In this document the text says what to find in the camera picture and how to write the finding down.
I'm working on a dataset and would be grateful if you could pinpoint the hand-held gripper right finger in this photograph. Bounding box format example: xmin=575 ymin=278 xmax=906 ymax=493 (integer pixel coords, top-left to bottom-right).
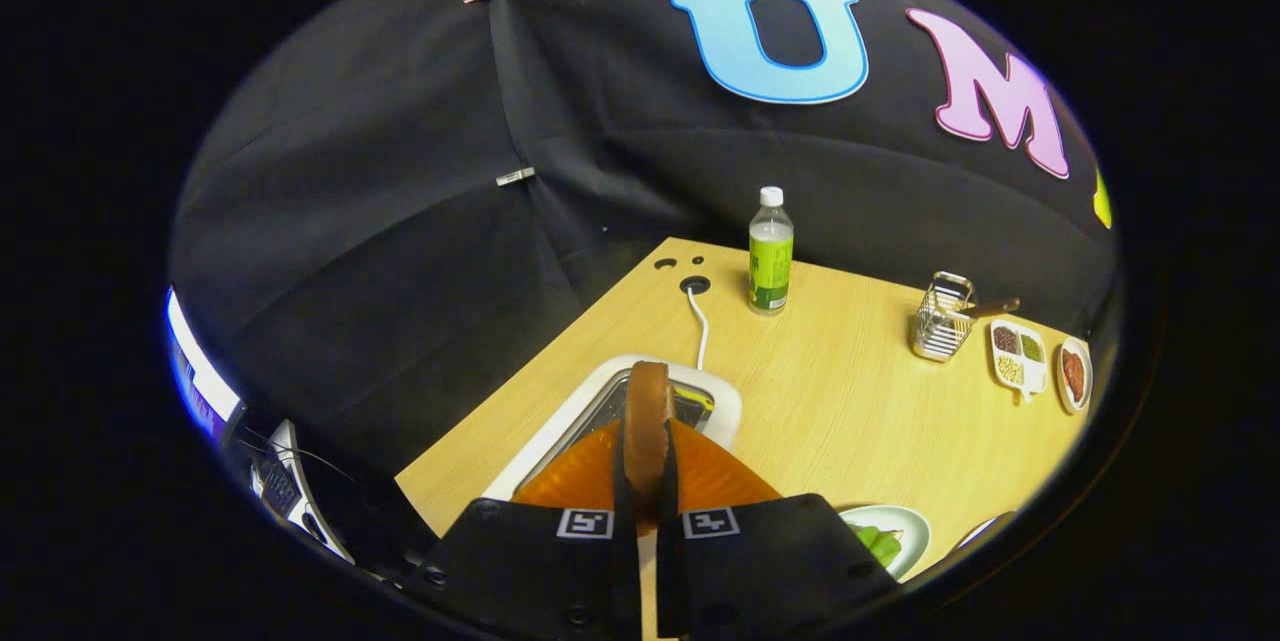
xmin=655 ymin=418 xmax=899 ymax=639

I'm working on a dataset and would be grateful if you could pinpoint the green label plastic bottle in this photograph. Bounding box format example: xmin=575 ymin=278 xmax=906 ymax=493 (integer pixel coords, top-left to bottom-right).
xmin=748 ymin=186 xmax=795 ymax=316

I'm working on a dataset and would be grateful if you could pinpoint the pale green round plate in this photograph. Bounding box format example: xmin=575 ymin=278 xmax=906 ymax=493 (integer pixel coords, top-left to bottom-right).
xmin=838 ymin=505 xmax=932 ymax=582

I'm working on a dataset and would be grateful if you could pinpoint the white toaster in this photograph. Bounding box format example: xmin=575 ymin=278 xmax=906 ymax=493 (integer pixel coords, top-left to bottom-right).
xmin=483 ymin=353 xmax=743 ymax=502

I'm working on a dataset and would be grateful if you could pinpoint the black backdrop cloth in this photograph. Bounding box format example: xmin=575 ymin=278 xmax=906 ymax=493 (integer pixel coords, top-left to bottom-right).
xmin=168 ymin=0 xmax=1119 ymax=522

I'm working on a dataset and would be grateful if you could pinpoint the computer keyboard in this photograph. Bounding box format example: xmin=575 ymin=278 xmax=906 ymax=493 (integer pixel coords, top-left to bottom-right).
xmin=248 ymin=419 xmax=353 ymax=562

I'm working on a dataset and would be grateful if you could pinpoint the toasted bread slice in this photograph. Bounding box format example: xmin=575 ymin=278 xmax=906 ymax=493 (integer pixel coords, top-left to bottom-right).
xmin=623 ymin=361 xmax=677 ymax=534

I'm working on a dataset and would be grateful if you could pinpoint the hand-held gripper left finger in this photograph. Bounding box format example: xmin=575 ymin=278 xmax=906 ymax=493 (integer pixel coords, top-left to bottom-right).
xmin=405 ymin=418 xmax=641 ymax=639

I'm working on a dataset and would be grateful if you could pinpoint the green lettuce leaf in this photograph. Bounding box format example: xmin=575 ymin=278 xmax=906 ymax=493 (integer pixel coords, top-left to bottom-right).
xmin=852 ymin=524 xmax=904 ymax=568

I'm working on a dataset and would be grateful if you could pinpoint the white round plate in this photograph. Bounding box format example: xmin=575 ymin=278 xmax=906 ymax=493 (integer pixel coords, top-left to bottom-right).
xmin=1056 ymin=336 xmax=1094 ymax=416

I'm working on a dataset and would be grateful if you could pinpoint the white divided bean dish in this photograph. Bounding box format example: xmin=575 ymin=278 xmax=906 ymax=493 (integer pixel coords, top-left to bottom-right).
xmin=988 ymin=317 xmax=1049 ymax=400

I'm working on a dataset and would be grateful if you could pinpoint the white toaster cable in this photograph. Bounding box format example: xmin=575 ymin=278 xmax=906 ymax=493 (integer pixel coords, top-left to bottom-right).
xmin=685 ymin=286 xmax=711 ymax=372

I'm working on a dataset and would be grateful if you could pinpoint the computer monitor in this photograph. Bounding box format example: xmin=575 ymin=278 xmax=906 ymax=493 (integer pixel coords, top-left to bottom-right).
xmin=165 ymin=286 xmax=246 ymax=447

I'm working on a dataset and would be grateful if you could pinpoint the wire utensil holder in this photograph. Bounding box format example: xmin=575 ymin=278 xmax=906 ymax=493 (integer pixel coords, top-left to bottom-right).
xmin=911 ymin=271 xmax=976 ymax=363

